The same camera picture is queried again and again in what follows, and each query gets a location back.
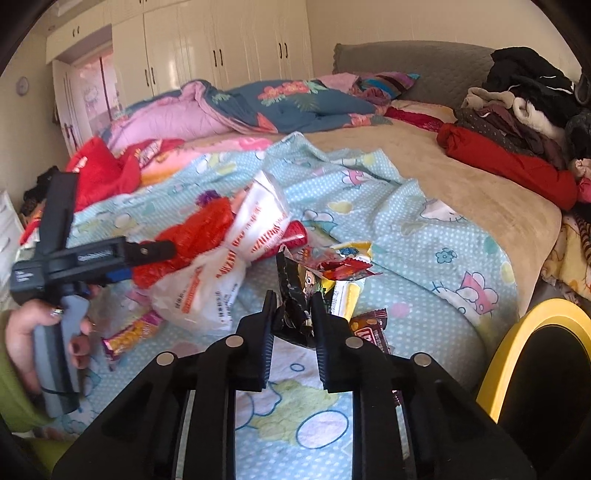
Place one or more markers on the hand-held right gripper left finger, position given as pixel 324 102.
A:
pixel 265 360

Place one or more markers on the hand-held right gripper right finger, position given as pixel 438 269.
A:
pixel 323 360

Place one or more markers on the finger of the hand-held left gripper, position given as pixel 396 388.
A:
pixel 115 275
pixel 147 251

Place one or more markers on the yellow white snack wrapper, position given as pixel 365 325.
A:
pixel 346 297

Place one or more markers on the black cartoon snack wrapper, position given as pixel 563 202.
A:
pixel 295 286

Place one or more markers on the white plastic bag red print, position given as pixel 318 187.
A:
pixel 217 290

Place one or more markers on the yellow rimmed black bin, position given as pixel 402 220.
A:
pixel 508 350

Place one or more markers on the person's left hand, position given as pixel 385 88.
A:
pixel 21 332

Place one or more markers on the brown chocolate wrapper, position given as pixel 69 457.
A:
pixel 369 323

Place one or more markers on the white padded cloth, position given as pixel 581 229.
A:
pixel 9 226

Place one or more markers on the orange purple cookie packet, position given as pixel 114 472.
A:
pixel 131 339

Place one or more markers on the dark cloth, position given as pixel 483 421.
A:
pixel 37 194

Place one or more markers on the red garment white print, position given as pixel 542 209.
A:
pixel 99 175

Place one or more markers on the red candy wrapper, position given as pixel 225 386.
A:
pixel 346 267

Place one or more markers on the yellow colourful wrapper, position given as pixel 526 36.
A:
pixel 355 250

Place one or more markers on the red cylinder tube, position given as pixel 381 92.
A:
pixel 295 233

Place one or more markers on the light blue printed blanket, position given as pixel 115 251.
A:
pixel 406 207

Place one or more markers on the blue floral quilt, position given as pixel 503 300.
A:
pixel 295 108

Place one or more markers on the cream wardrobe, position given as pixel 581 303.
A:
pixel 194 46

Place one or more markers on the bed with beige sheet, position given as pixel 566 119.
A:
pixel 438 161

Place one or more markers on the pink cloth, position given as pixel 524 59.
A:
pixel 337 81

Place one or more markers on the red patterned cloth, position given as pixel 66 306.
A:
pixel 415 119

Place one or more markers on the folded red cloth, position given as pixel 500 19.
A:
pixel 508 168

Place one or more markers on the yellow cartoon blanket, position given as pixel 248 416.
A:
pixel 572 249

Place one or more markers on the striped pillow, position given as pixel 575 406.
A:
pixel 388 83

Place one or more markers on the grey padded headboard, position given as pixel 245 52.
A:
pixel 415 60

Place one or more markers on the pink garment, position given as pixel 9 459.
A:
pixel 584 184

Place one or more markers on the pile of dark clothes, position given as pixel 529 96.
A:
pixel 531 92

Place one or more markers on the round wall clock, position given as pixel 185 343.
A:
pixel 23 85

